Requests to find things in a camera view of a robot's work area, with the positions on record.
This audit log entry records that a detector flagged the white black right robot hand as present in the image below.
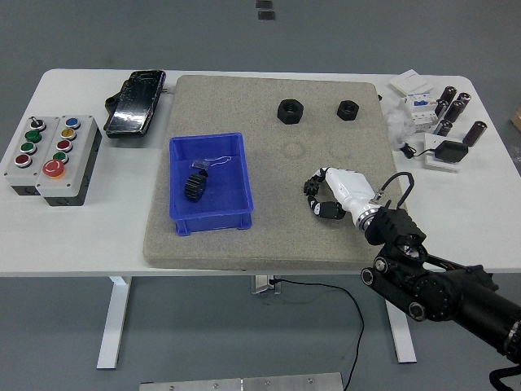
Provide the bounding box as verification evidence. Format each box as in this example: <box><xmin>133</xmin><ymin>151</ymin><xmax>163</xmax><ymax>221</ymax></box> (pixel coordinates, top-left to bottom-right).
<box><xmin>305</xmin><ymin>165</ymin><xmax>378</xmax><ymax>222</ymax></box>

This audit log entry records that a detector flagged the large black gear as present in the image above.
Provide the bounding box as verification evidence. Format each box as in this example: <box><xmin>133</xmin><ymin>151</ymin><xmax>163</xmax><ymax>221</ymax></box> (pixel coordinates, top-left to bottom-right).
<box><xmin>183</xmin><ymin>170</ymin><xmax>208</xmax><ymax>204</ymax></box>

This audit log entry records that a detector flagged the small black hex nut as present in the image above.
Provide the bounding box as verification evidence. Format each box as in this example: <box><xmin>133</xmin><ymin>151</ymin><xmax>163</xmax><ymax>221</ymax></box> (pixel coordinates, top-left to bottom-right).
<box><xmin>336</xmin><ymin>99</ymin><xmax>361</xmax><ymax>121</ymax></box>

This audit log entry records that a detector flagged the large black hex nut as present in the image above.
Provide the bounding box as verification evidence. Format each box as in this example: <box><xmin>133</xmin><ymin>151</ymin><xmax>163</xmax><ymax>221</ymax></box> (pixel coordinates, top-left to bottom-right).
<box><xmin>276</xmin><ymin>98</ymin><xmax>305</xmax><ymax>125</ymax></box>

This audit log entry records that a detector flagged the blue plastic box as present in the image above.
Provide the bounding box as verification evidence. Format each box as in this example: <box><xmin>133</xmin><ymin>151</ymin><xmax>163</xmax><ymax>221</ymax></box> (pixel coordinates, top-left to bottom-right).
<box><xmin>169</xmin><ymin>132</ymin><xmax>256</xmax><ymax>238</ymax></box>

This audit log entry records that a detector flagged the silver under-table control box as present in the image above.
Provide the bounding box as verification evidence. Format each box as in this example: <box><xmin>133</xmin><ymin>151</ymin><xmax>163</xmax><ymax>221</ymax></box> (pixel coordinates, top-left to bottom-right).
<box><xmin>250</xmin><ymin>275</ymin><xmax>282</xmax><ymax>295</ymax></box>

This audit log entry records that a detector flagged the grey emergency-stop control box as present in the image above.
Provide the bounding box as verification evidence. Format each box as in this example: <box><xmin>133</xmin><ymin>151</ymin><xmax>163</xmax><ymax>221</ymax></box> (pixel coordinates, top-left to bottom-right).
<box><xmin>35</xmin><ymin>114</ymin><xmax>103</xmax><ymax>208</ymax></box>

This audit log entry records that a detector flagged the grey four-button control box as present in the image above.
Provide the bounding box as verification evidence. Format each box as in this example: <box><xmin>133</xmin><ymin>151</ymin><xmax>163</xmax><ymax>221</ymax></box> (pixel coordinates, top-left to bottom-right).
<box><xmin>2</xmin><ymin>116</ymin><xmax>62</xmax><ymax>197</ymax></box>

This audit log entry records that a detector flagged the grey-brown foam mat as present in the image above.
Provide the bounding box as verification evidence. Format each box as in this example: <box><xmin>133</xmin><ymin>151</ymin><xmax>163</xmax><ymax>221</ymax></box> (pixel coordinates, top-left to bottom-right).
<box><xmin>142</xmin><ymin>74</ymin><xmax>420</xmax><ymax>273</ymax></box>

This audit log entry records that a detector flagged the crumpled clear plastic bag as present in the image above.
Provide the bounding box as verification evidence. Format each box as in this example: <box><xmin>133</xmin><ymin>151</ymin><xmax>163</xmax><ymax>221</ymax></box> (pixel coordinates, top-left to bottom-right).
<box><xmin>384</xmin><ymin>103</ymin><xmax>416</xmax><ymax>150</ymax></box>

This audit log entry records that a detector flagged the white square plate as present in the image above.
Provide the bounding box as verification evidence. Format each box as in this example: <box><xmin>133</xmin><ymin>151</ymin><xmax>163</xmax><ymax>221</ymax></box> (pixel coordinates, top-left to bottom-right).
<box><xmin>422</xmin><ymin>132</ymin><xmax>463</xmax><ymax>174</ymax></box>

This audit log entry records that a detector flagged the white circuit breaker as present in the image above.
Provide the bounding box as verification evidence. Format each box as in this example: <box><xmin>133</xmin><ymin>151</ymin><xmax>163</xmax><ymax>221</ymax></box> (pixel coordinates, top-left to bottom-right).
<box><xmin>401</xmin><ymin>90</ymin><xmax>440</xmax><ymax>134</ymax></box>

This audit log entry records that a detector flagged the small clear plastic tag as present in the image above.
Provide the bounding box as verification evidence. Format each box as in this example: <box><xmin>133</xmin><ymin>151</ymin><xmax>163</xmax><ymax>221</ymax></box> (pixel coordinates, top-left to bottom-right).
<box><xmin>190</xmin><ymin>156</ymin><xmax>235</xmax><ymax>172</ymax></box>

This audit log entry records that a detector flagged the white table leg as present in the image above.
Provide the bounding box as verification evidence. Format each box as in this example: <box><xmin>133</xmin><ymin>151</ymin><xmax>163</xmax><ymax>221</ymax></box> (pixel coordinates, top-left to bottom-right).
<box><xmin>380</xmin><ymin>275</ymin><xmax>418</xmax><ymax>364</ymax></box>
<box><xmin>96</xmin><ymin>275</ymin><xmax>134</xmax><ymax>371</ymax></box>

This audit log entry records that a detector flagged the grey metal plate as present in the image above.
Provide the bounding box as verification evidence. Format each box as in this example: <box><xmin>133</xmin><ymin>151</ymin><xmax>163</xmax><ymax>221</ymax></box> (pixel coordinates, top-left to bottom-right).
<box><xmin>139</xmin><ymin>371</ymin><xmax>345</xmax><ymax>391</ymax></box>

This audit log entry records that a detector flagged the glossy black device case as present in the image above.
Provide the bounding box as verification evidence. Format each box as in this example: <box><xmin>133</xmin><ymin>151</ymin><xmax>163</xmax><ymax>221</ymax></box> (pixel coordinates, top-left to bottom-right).
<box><xmin>103</xmin><ymin>69</ymin><xmax>168</xmax><ymax>140</ymax></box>

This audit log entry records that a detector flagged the black power adapter with cord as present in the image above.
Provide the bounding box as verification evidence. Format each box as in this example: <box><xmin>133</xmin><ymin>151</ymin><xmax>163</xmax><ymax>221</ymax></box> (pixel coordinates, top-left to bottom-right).
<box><xmin>399</xmin><ymin>139</ymin><xmax>471</xmax><ymax>165</ymax></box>

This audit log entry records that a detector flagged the black power cord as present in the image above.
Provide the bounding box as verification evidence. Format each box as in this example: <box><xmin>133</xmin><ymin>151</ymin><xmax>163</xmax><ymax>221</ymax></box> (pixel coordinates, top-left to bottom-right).
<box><xmin>270</xmin><ymin>278</ymin><xmax>366</xmax><ymax>386</ymax></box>

